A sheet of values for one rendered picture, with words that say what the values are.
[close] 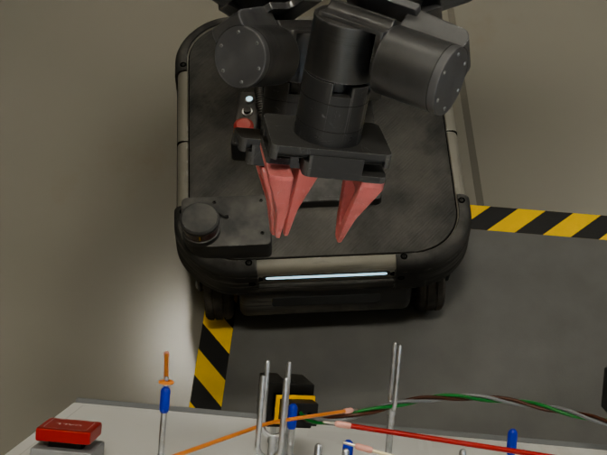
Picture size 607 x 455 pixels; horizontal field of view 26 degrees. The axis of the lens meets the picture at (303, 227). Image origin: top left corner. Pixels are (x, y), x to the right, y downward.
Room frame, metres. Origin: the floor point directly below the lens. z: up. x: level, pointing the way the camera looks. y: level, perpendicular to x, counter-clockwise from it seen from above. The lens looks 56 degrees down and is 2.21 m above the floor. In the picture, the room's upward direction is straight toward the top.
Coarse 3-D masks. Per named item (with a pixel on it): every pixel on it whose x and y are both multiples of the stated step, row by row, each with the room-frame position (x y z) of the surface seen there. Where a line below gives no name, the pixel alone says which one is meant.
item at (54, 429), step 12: (48, 420) 0.53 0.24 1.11; (60, 420) 0.53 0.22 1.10; (72, 420) 0.53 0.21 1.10; (36, 432) 0.51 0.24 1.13; (48, 432) 0.51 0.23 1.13; (60, 432) 0.51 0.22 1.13; (72, 432) 0.50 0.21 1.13; (84, 432) 0.50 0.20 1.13; (96, 432) 0.52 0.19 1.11; (48, 444) 0.50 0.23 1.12; (60, 444) 0.50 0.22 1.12; (72, 444) 0.50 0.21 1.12; (84, 444) 0.50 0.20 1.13
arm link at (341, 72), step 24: (336, 0) 0.74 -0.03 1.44; (312, 24) 0.73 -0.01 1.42; (336, 24) 0.71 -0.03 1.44; (360, 24) 0.71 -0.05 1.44; (384, 24) 0.71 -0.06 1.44; (312, 48) 0.71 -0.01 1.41; (336, 48) 0.70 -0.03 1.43; (360, 48) 0.70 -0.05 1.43; (312, 72) 0.70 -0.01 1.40; (336, 72) 0.69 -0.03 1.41; (360, 72) 0.69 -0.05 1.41
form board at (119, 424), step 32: (64, 416) 0.62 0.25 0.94; (96, 416) 0.62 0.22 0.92; (128, 416) 0.63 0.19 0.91; (160, 416) 0.63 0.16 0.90; (192, 416) 0.64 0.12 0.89; (224, 416) 0.65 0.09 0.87; (128, 448) 0.54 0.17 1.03; (224, 448) 0.55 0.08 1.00; (384, 448) 0.58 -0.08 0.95; (416, 448) 0.58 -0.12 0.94; (448, 448) 0.59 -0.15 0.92; (544, 448) 0.60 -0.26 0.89; (576, 448) 0.61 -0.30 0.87
